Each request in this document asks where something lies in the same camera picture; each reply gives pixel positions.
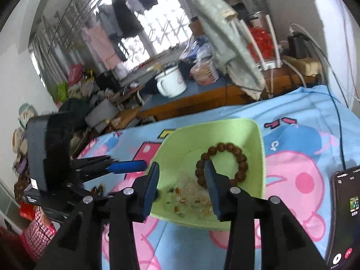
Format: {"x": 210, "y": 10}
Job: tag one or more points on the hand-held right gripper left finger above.
{"x": 150, "y": 194}

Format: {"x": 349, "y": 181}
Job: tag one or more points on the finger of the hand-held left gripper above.
{"x": 126, "y": 166}
{"x": 92, "y": 175}

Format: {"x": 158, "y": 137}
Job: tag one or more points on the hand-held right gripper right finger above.
{"x": 212, "y": 194}

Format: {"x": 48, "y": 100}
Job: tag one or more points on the green plastic basket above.
{"x": 191, "y": 140}

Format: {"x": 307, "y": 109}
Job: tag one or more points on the grey storage box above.
{"x": 101, "y": 112}

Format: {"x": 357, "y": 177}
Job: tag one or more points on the green plastic bag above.
{"x": 62, "y": 91}

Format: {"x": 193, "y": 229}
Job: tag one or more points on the red plaid cloth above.
{"x": 36, "y": 233}

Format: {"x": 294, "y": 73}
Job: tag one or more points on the red shopping bag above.
{"x": 75, "y": 74}

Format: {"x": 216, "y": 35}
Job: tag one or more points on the wooden desk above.
{"x": 197, "y": 101}

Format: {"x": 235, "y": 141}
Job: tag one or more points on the white enamel mug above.
{"x": 171, "y": 83}

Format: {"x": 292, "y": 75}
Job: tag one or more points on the blue cartoon pig blanket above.
{"x": 295, "y": 118}

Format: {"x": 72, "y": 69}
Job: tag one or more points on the pink hanging garment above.
{"x": 101, "y": 47}

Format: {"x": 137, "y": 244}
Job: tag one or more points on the clear bag of crackers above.
{"x": 204, "y": 73}

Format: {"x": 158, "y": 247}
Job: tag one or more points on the black smartphone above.
{"x": 346, "y": 216}

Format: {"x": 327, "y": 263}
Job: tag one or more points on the white router with antennas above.
{"x": 270, "y": 64}

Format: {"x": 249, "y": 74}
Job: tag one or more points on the dark hanging garment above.
{"x": 125, "y": 17}

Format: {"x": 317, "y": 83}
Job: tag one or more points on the beige cardboard box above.
{"x": 303, "y": 64}

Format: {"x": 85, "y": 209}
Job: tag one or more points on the red plastic bag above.
{"x": 263, "y": 42}

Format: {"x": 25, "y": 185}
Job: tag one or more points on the grey dotted hanging cloth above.
{"x": 222, "y": 33}

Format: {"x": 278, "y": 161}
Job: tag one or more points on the black power adapter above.
{"x": 298, "y": 45}

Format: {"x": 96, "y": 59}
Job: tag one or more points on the glass jar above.
{"x": 257, "y": 19}

